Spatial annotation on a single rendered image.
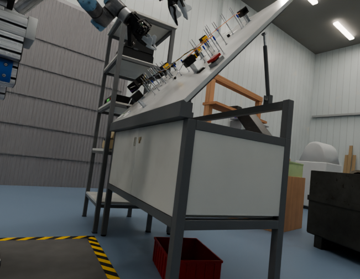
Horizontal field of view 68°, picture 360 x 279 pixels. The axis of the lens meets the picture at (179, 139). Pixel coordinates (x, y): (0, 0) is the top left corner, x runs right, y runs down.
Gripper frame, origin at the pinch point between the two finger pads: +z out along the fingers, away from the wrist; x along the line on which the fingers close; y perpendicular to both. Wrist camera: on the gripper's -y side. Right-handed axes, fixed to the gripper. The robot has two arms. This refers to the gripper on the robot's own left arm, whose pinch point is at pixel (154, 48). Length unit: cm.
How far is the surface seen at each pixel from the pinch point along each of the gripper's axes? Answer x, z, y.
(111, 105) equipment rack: 20, -12, -82
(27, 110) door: 73, -142, -297
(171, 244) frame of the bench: -68, 70, -9
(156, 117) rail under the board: -30.5, 28.8, -4.3
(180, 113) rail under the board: -40, 36, 16
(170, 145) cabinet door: -39, 42, -2
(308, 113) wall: 817, 320, -305
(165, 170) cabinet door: -45, 49, -9
